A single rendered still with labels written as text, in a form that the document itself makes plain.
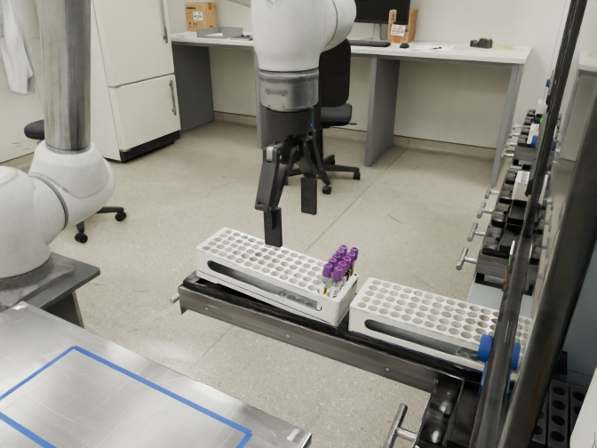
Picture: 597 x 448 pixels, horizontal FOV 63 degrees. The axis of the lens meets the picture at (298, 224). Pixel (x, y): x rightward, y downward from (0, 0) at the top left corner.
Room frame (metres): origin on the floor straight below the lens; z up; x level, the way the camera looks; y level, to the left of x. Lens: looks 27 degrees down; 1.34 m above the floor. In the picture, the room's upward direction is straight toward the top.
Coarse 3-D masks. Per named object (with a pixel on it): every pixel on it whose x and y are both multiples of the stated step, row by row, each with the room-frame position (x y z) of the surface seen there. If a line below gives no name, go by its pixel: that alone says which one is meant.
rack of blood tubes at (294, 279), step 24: (216, 240) 0.83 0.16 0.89; (240, 240) 0.83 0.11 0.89; (264, 240) 0.84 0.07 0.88; (216, 264) 0.83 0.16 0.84; (240, 264) 0.75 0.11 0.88; (264, 264) 0.77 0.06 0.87; (288, 264) 0.76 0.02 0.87; (312, 264) 0.76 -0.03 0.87; (240, 288) 0.74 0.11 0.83; (264, 288) 0.76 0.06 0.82; (288, 288) 0.70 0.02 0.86; (312, 288) 0.70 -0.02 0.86; (312, 312) 0.68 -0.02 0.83; (336, 312) 0.66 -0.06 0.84
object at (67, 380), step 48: (0, 336) 0.63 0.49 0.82; (48, 336) 0.63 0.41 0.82; (96, 336) 0.63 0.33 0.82; (0, 384) 0.52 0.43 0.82; (48, 384) 0.52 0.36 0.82; (96, 384) 0.52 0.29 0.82; (144, 384) 0.52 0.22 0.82; (192, 384) 0.52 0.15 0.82; (0, 432) 0.44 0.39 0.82; (48, 432) 0.44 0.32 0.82; (96, 432) 0.44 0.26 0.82; (144, 432) 0.44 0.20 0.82; (192, 432) 0.44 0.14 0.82; (240, 432) 0.44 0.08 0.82; (288, 432) 0.44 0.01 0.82
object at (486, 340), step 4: (484, 336) 0.42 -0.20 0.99; (488, 336) 0.42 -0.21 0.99; (484, 340) 0.41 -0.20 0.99; (488, 340) 0.41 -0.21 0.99; (480, 344) 0.41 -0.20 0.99; (484, 344) 0.41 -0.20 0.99; (488, 344) 0.41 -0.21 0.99; (480, 348) 0.41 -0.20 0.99; (484, 348) 0.40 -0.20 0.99; (488, 348) 0.40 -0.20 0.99; (480, 352) 0.40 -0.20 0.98; (484, 352) 0.40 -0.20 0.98; (488, 352) 0.40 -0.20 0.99; (480, 356) 0.40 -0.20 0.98; (484, 356) 0.40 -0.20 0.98; (488, 356) 0.40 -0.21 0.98; (480, 360) 0.41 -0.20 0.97; (484, 360) 0.40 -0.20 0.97
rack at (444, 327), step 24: (384, 288) 0.70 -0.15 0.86; (408, 288) 0.70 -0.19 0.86; (360, 312) 0.64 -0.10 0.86; (384, 312) 0.64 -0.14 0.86; (408, 312) 0.64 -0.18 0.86; (432, 312) 0.64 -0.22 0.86; (456, 312) 0.64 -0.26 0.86; (480, 312) 0.63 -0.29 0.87; (384, 336) 0.62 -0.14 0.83; (408, 336) 0.64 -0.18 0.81; (432, 336) 0.58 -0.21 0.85; (456, 336) 0.57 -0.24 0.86; (480, 336) 0.57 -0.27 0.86; (456, 360) 0.57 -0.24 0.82
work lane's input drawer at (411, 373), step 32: (192, 288) 0.79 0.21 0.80; (224, 288) 0.79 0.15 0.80; (224, 320) 0.74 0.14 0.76; (256, 320) 0.71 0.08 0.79; (288, 320) 0.69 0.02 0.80; (320, 352) 0.65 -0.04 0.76; (352, 352) 0.62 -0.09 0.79; (384, 352) 0.60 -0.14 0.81; (416, 352) 0.59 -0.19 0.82; (416, 384) 0.57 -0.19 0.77
